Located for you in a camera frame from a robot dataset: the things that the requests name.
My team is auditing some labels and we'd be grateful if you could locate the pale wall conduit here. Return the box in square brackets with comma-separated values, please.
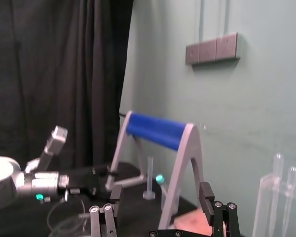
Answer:
[199, 0, 206, 43]
[222, 0, 231, 38]

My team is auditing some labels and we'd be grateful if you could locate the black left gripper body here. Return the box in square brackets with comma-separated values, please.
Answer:
[60, 165, 110, 198]

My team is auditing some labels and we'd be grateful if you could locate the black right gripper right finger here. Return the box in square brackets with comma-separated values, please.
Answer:
[198, 182, 240, 237]

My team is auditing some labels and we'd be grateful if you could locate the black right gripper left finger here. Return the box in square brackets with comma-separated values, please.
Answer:
[89, 184, 124, 237]

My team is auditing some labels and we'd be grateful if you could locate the black curtain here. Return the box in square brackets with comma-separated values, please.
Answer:
[0, 0, 134, 173]

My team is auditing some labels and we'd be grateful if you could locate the clear graduated cylinder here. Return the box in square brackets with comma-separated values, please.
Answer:
[143, 157, 157, 199]

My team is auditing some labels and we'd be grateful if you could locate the thin grey cable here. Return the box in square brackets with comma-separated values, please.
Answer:
[46, 194, 91, 237]

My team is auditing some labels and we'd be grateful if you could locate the orange-brown board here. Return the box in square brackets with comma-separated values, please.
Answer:
[173, 208, 214, 236]

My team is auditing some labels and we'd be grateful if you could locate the grey wall socket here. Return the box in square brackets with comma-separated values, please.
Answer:
[215, 32, 243, 61]

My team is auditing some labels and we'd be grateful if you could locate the clear acrylic test tube rack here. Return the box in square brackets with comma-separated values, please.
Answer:
[251, 172, 296, 237]

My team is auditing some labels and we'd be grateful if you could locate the clear tube with teal cap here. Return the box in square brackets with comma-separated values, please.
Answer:
[154, 174, 169, 207]

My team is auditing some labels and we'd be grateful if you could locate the clear glass test tube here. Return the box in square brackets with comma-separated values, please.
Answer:
[272, 153, 285, 237]
[287, 166, 296, 237]

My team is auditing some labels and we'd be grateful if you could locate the grey stand with blue bar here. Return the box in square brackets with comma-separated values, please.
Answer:
[106, 110, 205, 231]

